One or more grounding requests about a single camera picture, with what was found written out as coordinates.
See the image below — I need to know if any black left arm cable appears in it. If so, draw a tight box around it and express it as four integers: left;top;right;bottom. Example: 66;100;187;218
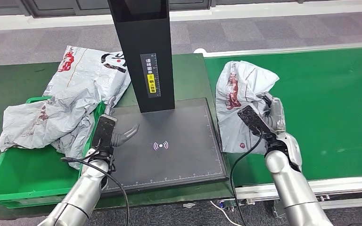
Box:
60;146;130;226

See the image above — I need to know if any white floor cable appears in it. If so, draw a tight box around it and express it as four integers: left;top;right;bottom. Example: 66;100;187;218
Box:
210;200;244;226

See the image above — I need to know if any black inbound scanner machine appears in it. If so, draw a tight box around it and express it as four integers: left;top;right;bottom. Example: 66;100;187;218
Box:
99;0;230;197

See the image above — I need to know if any large grey mailer black print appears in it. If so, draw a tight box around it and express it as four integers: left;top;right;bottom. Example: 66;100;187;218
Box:
42;45;132;108

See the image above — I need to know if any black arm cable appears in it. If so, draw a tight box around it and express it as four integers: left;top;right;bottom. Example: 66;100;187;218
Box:
60;146;130;226
230;132;264;226

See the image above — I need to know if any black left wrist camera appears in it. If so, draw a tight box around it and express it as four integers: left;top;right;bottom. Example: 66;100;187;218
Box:
91;113;118;160

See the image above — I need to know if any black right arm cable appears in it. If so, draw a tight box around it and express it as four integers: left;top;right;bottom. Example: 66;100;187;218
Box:
230;132;264;226

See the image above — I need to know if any green plastic crate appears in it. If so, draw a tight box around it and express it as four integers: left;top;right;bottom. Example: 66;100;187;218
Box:
0;96;107;209

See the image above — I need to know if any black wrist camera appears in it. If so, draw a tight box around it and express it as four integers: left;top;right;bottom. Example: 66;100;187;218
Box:
91;113;118;160
237;105;286;153

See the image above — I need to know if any green conveyor belt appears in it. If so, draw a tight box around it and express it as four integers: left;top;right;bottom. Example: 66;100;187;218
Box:
203;40;362;213

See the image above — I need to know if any grey mailer parcel red print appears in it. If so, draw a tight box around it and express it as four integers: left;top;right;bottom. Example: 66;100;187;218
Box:
0;87;102;153
215;60;286;155
49;111;96;170

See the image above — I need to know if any small green circuit board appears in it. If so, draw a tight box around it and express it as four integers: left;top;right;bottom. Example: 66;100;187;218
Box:
219;198;256;212

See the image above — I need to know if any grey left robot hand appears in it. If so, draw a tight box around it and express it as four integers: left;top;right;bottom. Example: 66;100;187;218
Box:
104;96;140;148

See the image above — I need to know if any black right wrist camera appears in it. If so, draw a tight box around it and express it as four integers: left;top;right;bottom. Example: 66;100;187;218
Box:
237;105;286;153

